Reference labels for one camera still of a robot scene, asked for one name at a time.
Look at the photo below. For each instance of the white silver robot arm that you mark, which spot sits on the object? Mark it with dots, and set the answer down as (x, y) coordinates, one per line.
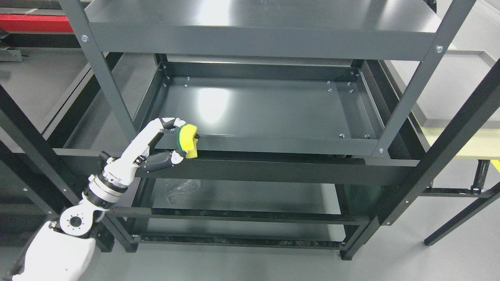
(62, 248)

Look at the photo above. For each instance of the red metal beam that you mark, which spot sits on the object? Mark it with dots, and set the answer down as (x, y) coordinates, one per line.
(35, 23)

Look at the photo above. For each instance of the clear plastic bag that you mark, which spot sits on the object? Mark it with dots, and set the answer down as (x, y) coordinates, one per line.
(176, 190)

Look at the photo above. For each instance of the green yellow sponge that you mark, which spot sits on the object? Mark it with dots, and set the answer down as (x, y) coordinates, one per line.
(187, 140)

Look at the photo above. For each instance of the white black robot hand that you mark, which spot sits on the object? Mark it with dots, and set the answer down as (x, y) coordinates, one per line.
(138, 155)

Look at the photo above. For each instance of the black metal shelving rack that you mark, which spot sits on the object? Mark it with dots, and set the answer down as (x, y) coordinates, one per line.
(255, 199)

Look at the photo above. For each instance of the grey metal shelf unit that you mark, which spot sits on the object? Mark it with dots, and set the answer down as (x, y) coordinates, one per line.
(279, 76)

